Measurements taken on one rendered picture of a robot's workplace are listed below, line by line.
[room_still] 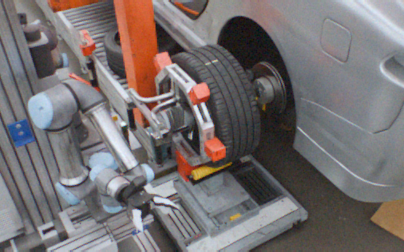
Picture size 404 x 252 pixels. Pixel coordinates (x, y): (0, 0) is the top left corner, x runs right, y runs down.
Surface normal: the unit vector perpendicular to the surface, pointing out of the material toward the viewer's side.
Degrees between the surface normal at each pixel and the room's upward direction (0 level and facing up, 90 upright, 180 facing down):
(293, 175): 0
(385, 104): 90
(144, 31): 90
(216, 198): 0
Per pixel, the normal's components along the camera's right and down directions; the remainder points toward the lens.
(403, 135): -0.35, 0.61
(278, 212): 0.00, -0.76
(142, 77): 0.53, 0.55
